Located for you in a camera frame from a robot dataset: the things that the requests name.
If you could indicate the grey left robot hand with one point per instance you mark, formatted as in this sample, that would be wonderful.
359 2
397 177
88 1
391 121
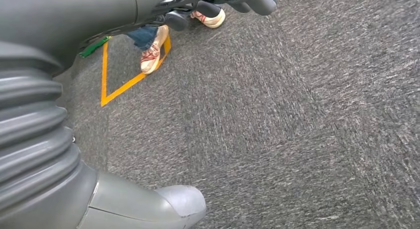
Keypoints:
65 10

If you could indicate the green flat object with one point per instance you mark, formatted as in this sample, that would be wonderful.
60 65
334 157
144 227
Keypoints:
93 47

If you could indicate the person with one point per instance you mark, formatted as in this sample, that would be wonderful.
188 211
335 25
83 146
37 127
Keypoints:
151 56

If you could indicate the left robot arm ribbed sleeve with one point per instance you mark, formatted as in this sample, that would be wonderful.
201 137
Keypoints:
29 122

